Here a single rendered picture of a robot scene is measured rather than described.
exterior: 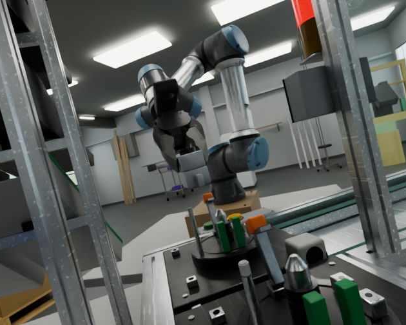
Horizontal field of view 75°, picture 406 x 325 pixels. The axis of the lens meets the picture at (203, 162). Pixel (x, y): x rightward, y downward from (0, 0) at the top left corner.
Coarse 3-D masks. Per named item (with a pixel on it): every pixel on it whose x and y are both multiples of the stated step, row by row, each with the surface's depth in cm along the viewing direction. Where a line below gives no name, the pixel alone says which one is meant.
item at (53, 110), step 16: (32, 80) 36; (32, 96) 35; (48, 96) 40; (0, 112) 32; (48, 112) 38; (0, 128) 35; (48, 128) 37; (0, 144) 38; (64, 160) 46; (16, 176) 47
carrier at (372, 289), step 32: (256, 288) 35; (288, 288) 23; (320, 288) 28; (352, 288) 19; (384, 288) 28; (192, 320) 31; (256, 320) 19; (288, 320) 24; (320, 320) 19; (352, 320) 19; (384, 320) 22
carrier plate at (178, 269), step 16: (272, 240) 49; (176, 256) 53; (288, 256) 41; (176, 272) 46; (192, 272) 44; (208, 272) 43; (224, 272) 41; (256, 272) 39; (176, 288) 40; (192, 288) 39; (208, 288) 38; (224, 288) 37; (240, 288) 37; (176, 304) 36; (192, 304) 35
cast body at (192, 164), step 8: (184, 152) 48; (192, 152) 47; (200, 152) 47; (184, 160) 47; (192, 160) 47; (200, 160) 47; (184, 168) 47; (192, 168) 47; (200, 168) 47; (184, 176) 46; (192, 176) 46; (200, 176) 44; (208, 176) 47; (184, 184) 49; (192, 184) 46; (200, 184) 44
